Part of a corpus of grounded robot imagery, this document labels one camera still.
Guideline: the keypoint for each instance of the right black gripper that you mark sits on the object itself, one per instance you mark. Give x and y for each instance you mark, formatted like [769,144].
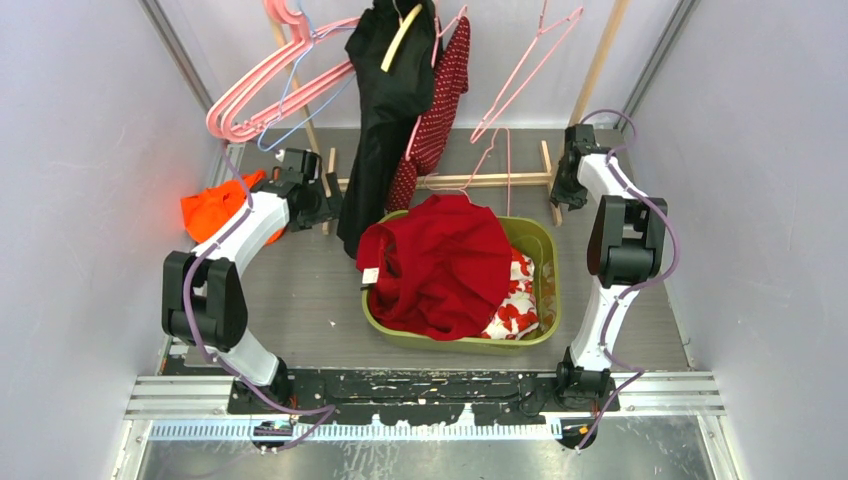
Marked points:
[573,199]

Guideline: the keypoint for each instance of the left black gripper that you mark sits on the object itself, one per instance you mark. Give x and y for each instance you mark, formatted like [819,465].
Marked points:
[330,206]

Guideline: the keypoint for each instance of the plain red garment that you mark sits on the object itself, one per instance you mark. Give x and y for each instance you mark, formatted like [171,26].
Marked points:
[440,270]

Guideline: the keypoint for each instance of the red poppy floral skirt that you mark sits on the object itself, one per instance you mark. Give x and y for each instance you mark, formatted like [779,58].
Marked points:
[517,314]

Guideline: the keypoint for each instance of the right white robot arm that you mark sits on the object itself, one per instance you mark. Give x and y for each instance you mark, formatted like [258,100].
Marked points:
[624,250]

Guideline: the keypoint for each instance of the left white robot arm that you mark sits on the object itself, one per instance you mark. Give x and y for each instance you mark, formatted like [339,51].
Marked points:
[203,301]

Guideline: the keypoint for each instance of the yellow wooden hanger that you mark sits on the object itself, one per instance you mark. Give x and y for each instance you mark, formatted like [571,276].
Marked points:
[395,43]

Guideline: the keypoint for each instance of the light blue hanger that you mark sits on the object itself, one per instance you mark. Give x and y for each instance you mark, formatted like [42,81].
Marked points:
[303,39]

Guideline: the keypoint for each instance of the pink hanger of dotted garment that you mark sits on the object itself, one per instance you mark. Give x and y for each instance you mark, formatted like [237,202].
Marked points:
[439,33]

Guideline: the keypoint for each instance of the wooden clothes rack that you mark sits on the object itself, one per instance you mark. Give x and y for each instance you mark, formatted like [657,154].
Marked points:
[461,183]

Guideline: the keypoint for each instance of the olive green plastic basket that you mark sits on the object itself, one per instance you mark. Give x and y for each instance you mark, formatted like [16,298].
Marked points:
[533,240]

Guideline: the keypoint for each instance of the black garment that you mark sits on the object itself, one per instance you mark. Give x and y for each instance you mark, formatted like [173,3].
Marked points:
[390,104]

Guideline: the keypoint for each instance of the dark red polka dot garment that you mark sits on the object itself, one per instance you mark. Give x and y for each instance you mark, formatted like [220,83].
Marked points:
[429,138]

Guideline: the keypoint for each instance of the orange garment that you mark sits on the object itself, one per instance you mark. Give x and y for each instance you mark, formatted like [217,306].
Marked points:
[205,213]

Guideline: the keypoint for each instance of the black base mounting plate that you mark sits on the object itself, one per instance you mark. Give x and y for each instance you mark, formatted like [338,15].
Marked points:
[427,398]

